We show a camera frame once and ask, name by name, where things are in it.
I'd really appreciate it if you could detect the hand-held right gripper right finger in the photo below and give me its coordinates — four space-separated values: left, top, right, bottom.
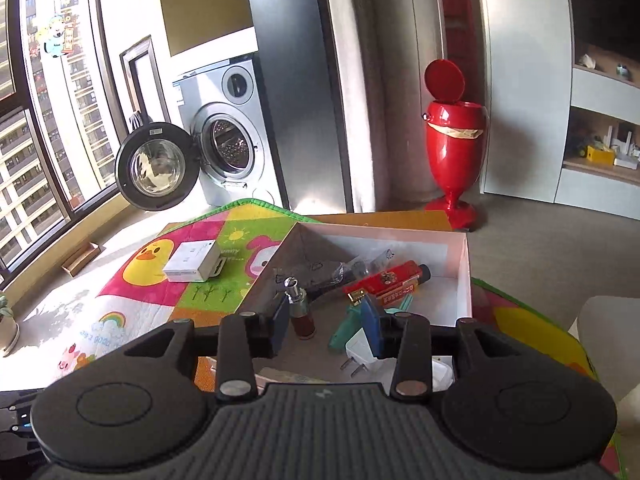
359 294 503 403

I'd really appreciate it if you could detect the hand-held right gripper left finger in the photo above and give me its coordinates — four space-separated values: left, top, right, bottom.
131 295 292 403

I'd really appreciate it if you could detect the small dark red bottle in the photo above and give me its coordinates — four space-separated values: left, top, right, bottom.
282 276 318 339

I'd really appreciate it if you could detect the teal plastic tool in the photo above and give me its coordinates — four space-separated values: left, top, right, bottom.
327 292 416 352

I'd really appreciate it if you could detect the white plug adapter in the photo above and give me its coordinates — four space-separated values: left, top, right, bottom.
340 340 381 378

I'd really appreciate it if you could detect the red rectangular packet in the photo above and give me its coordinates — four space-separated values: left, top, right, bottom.
345 282 418 307

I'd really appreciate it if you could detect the cream tube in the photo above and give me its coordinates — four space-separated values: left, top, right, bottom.
256 366 326 387

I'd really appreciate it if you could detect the clear plastic bag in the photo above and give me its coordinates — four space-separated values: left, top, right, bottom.
320 247 396 291

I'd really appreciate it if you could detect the white power adapter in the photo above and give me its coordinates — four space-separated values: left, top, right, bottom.
431 355 455 392

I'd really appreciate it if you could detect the pink cardboard box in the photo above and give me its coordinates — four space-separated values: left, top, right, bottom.
197 221 473 396

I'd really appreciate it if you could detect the potted plant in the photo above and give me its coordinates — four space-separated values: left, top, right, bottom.
0 292 21 357

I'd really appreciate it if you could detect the colourful cartoon play mat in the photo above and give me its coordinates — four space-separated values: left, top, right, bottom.
50 200 640 480

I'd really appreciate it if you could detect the small white box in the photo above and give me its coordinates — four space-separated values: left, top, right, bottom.
162 241 224 283

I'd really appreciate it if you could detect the small wooden tray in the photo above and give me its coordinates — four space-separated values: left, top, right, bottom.
60 242 101 277

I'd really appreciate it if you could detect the silver washing machine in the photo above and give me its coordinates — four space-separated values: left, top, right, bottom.
172 55 286 208

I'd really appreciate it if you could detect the round washing machine door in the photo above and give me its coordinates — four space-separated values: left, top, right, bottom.
114 121 201 212

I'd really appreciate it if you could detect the white chair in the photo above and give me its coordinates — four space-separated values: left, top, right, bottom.
567 295 640 391

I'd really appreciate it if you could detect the tall grey cabinet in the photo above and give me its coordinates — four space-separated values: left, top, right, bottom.
250 0 353 213

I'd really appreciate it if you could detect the framed cabinet door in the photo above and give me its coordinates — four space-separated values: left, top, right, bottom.
119 35 171 126

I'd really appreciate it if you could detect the white wardrobe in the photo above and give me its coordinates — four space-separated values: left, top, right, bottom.
477 0 573 206

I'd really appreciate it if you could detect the white router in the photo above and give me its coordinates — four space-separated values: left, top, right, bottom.
605 127 640 170

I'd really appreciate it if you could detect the window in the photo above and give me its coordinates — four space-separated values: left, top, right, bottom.
0 0 128 273

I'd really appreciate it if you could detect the white shelf unit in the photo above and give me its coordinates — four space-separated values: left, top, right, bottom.
555 0 640 221

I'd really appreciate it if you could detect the cartoon window sticker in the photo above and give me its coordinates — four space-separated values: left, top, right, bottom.
35 15 76 58

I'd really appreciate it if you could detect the red pedestal trash bin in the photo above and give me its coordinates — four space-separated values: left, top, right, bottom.
421 58 487 231

